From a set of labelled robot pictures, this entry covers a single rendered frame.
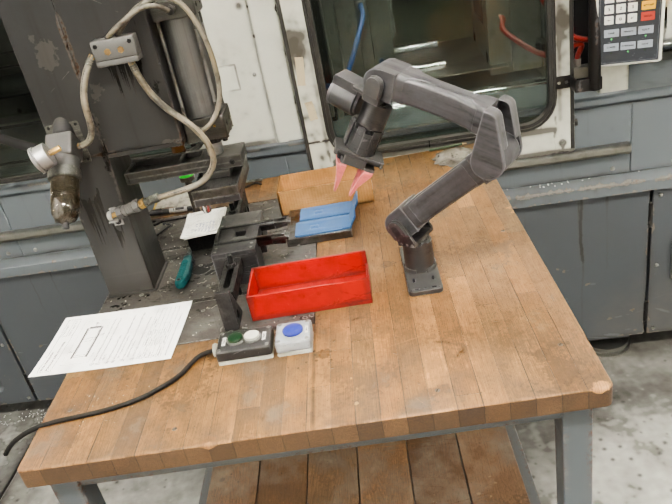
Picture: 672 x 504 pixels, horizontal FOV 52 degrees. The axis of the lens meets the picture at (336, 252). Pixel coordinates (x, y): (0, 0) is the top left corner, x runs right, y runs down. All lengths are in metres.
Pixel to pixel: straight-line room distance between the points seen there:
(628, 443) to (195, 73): 1.68
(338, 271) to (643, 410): 1.31
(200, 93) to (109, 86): 0.18
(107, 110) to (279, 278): 0.50
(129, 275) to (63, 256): 0.89
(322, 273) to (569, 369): 0.57
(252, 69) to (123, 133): 0.72
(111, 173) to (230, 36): 0.73
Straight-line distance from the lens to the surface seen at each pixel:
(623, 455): 2.33
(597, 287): 2.48
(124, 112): 1.49
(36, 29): 1.49
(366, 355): 1.26
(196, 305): 1.54
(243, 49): 2.11
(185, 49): 1.45
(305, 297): 1.39
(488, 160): 1.24
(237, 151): 1.52
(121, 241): 1.61
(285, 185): 1.93
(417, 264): 1.44
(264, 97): 2.14
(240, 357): 1.31
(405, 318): 1.34
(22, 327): 2.77
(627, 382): 2.57
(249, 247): 1.53
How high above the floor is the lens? 1.66
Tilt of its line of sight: 28 degrees down
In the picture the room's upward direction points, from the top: 11 degrees counter-clockwise
